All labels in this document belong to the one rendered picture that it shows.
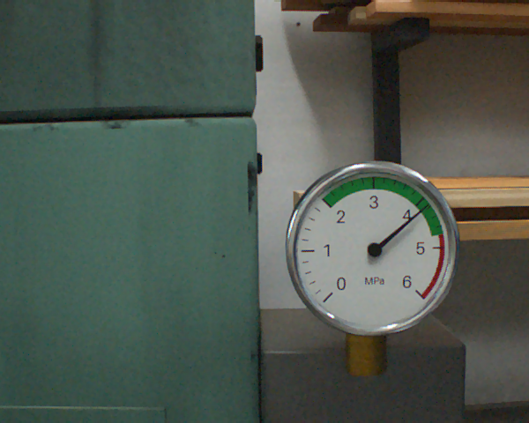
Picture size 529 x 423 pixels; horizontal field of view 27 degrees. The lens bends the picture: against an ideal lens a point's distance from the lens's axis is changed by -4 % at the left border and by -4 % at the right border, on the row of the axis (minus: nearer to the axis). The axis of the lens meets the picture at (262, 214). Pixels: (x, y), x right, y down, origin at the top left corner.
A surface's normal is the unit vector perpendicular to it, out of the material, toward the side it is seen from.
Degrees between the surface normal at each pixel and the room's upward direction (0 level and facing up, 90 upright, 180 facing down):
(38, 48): 90
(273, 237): 90
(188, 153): 90
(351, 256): 90
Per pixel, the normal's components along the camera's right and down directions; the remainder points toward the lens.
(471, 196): 0.08, 0.04
